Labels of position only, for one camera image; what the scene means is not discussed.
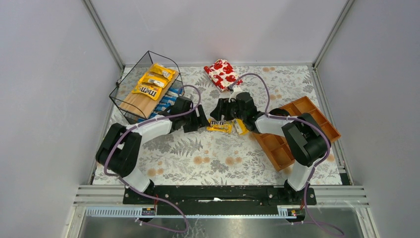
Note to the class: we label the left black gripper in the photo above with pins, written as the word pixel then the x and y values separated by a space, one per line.
pixel 195 118

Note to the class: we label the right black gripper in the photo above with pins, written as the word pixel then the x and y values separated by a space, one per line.
pixel 226 109

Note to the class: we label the yellow m&m bag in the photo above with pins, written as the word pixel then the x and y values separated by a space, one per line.
pixel 240 127
pixel 149 90
pixel 159 69
pixel 219 126
pixel 154 79

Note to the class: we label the blue m&m bag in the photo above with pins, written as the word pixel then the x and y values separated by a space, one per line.
pixel 161 107
pixel 168 100
pixel 175 92

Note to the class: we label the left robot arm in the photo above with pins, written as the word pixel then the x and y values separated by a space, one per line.
pixel 120 148

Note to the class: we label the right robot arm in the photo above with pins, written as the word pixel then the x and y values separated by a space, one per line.
pixel 265 122

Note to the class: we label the red white floral pouch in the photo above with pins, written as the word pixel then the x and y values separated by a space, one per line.
pixel 221 74

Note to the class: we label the floral table mat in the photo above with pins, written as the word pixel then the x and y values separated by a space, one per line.
pixel 215 158

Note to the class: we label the orange compartment tray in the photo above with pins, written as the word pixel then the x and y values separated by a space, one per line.
pixel 301 142

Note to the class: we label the black wire wooden shelf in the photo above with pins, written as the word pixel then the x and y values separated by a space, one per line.
pixel 137 98

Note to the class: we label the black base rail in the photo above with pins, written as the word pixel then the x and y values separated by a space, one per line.
pixel 219 200

